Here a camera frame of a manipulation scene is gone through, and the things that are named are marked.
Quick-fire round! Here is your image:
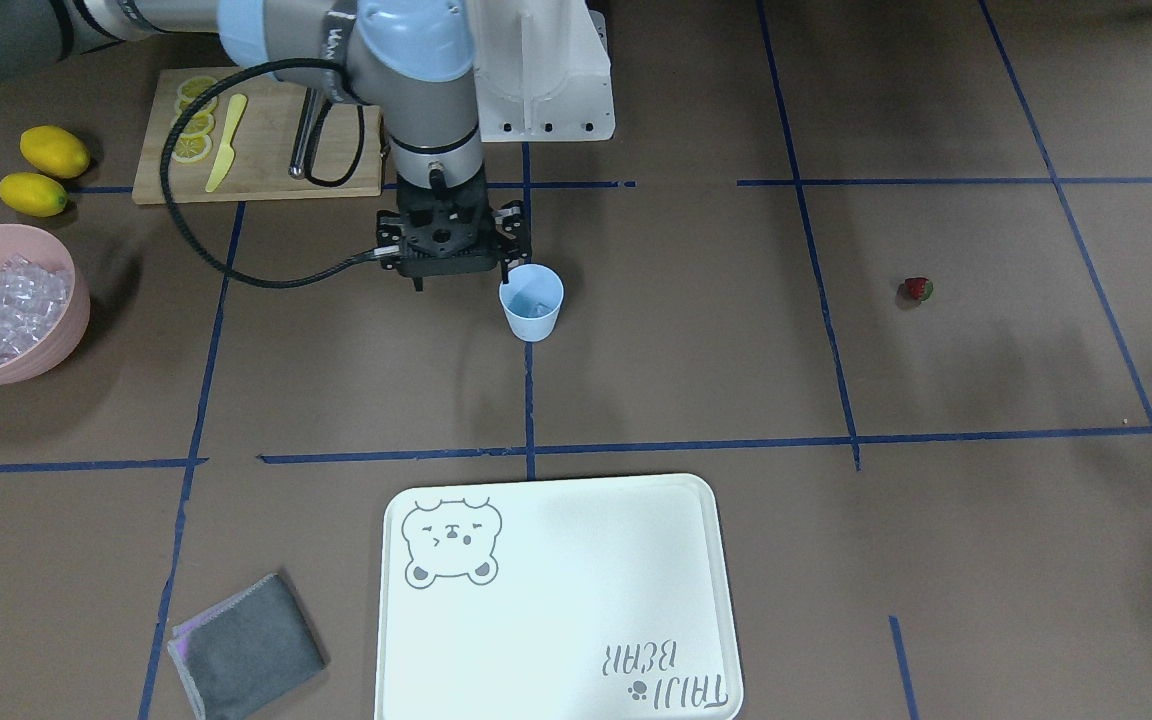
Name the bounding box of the wooden cutting board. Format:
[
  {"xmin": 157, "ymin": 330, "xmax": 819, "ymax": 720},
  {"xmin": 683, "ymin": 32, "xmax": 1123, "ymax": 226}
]
[{"xmin": 131, "ymin": 67, "xmax": 384, "ymax": 206}]

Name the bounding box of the light blue cup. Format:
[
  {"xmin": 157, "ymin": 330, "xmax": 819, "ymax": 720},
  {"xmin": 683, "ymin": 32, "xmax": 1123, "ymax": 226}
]
[{"xmin": 498, "ymin": 263, "xmax": 564, "ymax": 343}]

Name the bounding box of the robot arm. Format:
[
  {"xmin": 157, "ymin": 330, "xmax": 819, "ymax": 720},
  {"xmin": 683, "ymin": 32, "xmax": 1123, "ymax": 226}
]
[{"xmin": 0, "ymin": 1, "xmax": 531, "ymax": 290}]

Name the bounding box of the lemon slice two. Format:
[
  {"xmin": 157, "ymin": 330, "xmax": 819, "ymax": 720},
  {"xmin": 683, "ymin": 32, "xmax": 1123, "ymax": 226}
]
[{"xmin": 175, "ymin": 97, "xmax": 218, "ymax": 118}]

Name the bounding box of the metal muddler black tip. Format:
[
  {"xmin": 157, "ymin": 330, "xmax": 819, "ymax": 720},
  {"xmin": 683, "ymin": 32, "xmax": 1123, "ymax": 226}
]
[{"xmin": 288, "ymin": 88, "xmax": 324, "ymax": 181}]

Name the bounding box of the lemon slice three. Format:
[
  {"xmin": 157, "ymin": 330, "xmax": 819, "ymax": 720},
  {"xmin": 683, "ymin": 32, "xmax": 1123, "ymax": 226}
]
[{"xmin": 169, "ymin": 111, "xmax": 217, "ymax": 138}]

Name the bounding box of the yellow lemon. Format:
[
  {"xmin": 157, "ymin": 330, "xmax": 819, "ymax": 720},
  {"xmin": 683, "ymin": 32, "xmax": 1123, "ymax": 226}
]
[
  {"xmin": 0, "ymin": 172, "xmax": 69, "ymax": 218},
  {"xmin": 18, "ymin": 126, "xmax": 92, "ymax": 181}
]

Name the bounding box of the lemon slice one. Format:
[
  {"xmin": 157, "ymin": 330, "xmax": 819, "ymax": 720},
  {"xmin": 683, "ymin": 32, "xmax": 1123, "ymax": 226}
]
[{"xmin": 175, "ymin": 76, "xmax": 218, "ymax": 103}]

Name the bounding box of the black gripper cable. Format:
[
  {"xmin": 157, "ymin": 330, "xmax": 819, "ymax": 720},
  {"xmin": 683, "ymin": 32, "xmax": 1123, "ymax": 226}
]
[{"xmin": 162, "ymin": 58, "xmax": 402, "ymax": 290}]

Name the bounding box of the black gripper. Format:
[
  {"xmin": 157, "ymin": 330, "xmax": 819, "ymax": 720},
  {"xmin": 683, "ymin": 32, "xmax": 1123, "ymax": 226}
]
[{"xmin": 376, "ymin": 170, "xmax": 532, "ymax": 291}]

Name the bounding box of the pink bowl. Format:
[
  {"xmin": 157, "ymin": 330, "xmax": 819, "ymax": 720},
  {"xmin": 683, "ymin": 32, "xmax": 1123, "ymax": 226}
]
[{"xmin": 0, "ymin": 223, "xmax": 91, "ymax": 386}]

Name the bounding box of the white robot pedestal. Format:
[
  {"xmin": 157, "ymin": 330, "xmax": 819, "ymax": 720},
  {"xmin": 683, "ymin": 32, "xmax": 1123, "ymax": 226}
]
[{"xmin": 463, "ymin": 1, "xmax": 617, "ymax": 143}]

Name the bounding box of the yellow lemon far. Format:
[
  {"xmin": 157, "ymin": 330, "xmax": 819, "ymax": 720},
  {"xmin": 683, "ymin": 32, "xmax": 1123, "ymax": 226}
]
[{"xmin": 18, "ymin": 126, "xmax": 92, "ymax": 181}]

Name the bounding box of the red strawberry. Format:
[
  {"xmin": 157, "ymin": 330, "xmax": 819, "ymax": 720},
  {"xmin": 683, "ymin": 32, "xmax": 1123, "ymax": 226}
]
[{"xmin": 901, "ymin": 275, "xmax": 934, "ymax": 304}]

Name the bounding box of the lemon slice four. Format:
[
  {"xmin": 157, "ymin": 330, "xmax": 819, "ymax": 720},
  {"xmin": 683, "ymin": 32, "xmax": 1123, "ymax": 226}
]
[{"xmin": 170, "ymin": 135, "xmax": 212, "ymax": 164}]

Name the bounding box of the yellow lemon near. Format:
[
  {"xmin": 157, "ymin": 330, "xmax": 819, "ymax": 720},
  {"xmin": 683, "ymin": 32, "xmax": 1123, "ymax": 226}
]
[{"xmin": 0, "ymin": 172, "xmax": 69, "ymax": 218}]

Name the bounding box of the grey folded cloth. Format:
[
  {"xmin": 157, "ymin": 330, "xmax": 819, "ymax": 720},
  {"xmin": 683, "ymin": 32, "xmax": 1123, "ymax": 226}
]
[{"xmin": 166, "ymin": 573, "xmax": 328, "ymax": 719}]

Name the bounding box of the cream bear tray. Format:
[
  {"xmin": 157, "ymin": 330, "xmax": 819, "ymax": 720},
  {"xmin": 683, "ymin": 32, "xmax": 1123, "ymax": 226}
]
[{"xmin": 374, "ymin": 473, "xmax": 745, "ymax": 719}]

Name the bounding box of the yellow plastic knife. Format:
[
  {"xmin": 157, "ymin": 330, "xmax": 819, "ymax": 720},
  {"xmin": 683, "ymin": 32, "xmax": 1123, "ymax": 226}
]
[{"xmin": 204, "ymin": 94, "xmax": 248, "ymax": 194}]

